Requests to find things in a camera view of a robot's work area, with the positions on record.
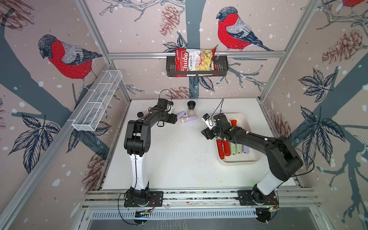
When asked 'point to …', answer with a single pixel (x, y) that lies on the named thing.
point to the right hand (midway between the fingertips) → (205, 127)
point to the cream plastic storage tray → (242, 120)
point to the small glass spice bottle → (140, 114)
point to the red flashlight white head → (234, 122)
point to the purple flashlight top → (181, 114)
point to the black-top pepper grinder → (191, 107)
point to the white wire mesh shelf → (89, 117)
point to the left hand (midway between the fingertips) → (174, 115)
